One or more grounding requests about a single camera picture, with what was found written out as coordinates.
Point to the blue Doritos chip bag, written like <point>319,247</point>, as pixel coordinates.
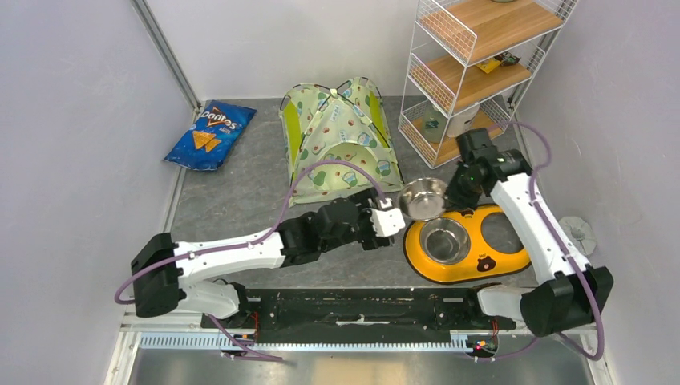
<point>207,143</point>

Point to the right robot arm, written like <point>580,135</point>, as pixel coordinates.
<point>570,292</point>

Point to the dark snack packet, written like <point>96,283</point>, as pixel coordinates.
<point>507,59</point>

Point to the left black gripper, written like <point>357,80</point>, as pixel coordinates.
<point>367,200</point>

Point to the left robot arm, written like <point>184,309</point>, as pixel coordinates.
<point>173,275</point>

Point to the green glass jar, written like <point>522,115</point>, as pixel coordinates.
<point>434,124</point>

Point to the orange pet bowl stand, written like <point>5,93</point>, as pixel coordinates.
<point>483,261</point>

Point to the grey wrapped roll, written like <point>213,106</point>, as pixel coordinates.
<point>580,234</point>

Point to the yellow snack packet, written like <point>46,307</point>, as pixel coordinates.
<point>489,65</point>

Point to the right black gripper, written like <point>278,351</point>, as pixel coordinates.
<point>455,199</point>

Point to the white wire wooden shelf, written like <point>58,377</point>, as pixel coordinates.
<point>448,39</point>

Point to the green avocado print mat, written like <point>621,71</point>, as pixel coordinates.
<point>330,178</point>

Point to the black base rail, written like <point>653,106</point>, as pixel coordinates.
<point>361,315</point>

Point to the white paper roll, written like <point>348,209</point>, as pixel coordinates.
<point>462,122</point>

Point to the steel bowl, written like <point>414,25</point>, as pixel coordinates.
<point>423,199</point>
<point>445,241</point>

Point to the green avocado pet tent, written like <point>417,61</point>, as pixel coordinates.
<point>302,195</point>

